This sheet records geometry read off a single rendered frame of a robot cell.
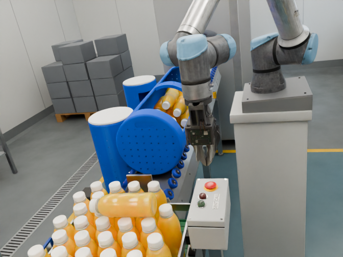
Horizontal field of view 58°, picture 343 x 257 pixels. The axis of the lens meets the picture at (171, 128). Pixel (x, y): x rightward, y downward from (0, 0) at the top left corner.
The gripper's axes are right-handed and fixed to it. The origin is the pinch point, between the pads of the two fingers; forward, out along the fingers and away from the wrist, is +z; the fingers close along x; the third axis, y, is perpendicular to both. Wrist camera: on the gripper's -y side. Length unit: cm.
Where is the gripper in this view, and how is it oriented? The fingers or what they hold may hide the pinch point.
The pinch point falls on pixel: (206, 160)
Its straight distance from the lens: 91.2
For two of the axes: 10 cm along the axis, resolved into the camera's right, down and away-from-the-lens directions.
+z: 1.5, 9.1, 3.9
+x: 9.7, -0.5, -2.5
